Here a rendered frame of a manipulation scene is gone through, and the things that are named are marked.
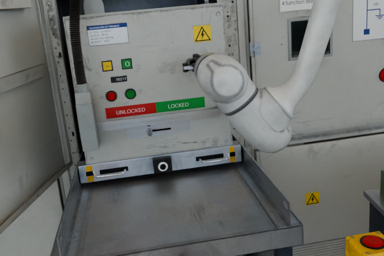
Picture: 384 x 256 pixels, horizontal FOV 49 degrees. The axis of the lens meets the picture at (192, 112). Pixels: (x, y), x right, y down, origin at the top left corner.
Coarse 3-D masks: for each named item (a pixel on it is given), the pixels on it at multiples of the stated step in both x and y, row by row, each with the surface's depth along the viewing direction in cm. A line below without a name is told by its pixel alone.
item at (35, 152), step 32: (0, 0) 120; (32, 0) 143; (0, 32) 124; (32, 32) 142; (0, 64) 123; (32, 64) 141; (0, 96) 122; (32, 96) 140; (0, 128) 122; (32, 128) 139; (64, 128) 156; (0, 160) 121; (32, 160) 138; (64, 160) 161; (0, 192) 120; (32, 192) 137; (0, 224) 119
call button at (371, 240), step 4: (368, 236) 87; (372, 236) 87; (364, 240) 86; (368, 240) 86; (372, 240) 86; (376, 240) 86; (380, 240) 86; (368, 244) 85; (372, 244) 85; (376, 244) 85; (380, 244) 85
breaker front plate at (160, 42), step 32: (128, 32) 129; (160, 32) 130; (192, 32) 132; (224, 32) 133; (96, 64) 130; (160, 64) 133; (96, 96) 132; (160, 96) 135; (192, 96) 137; (128, 128) 136; (192, 128) 139; (224, 128) 141; (96, 160) 137
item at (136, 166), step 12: (156, 156) 139; (180, 156) 140; (192, 156) 140; (204, 156) 141; (216, 156) 142; (240, 156) 143; (84, 168) 136; (108, 168) 137; (120, 168) 138; (132, 168) 138; (144, 168) 139; (180, 168) 141; (84, 180) 137
